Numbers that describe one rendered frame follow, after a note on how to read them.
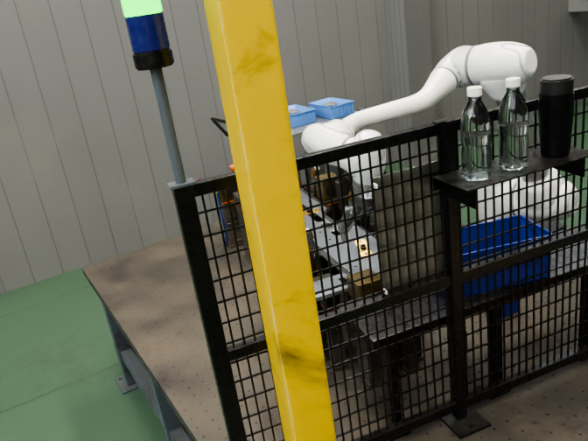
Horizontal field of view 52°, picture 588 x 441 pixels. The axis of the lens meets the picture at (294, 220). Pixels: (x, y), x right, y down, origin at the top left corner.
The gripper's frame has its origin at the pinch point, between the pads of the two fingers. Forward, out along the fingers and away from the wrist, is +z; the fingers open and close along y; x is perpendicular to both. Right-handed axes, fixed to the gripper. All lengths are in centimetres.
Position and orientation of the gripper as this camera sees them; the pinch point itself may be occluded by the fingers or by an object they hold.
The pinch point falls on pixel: (363, 239)
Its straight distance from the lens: 204.8
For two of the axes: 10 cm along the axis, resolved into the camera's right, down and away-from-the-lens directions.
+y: -9.7, 1.7, -1.6
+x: 2.3, 6.3, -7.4
